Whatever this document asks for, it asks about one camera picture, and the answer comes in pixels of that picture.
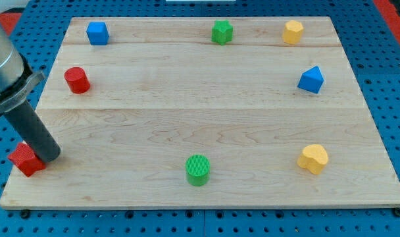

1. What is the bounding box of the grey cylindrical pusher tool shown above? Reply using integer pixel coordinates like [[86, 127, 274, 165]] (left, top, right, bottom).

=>
[[4, 101, 61, 163]]

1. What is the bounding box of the red star block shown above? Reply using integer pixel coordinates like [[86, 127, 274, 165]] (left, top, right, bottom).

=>
[[7, 142, 46, 177]]

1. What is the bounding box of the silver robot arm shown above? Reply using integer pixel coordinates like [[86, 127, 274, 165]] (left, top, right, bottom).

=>
[[0, 25, 61, 163]]

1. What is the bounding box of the green star block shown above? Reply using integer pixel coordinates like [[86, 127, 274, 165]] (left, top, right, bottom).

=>
[[211, 20, 233, 45]]

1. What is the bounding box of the red cylinder block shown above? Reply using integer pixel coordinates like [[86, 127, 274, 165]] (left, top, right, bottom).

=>
[[64, 67, 91, 93]]

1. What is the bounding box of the blue cube block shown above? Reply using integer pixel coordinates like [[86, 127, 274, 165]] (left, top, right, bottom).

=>
[[86, 22, 109, 45]]

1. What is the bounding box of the wooden board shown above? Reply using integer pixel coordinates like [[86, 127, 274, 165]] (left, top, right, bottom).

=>
[[0, 16, 400, 210]]

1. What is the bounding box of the green cylinder block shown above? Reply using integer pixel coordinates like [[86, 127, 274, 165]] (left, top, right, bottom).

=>
[[185, 154, 211, 186]]

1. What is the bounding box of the yellow hexagon block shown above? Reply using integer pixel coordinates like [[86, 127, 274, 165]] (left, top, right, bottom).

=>
[[282, 20, 304, 44]]

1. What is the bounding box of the blue pentagon block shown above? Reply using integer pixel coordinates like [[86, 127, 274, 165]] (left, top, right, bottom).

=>
[[297, 66, 324, 93]]

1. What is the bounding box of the yellow heart block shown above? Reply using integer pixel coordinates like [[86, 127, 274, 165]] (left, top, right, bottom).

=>
[[297, 144, 329, 174]]

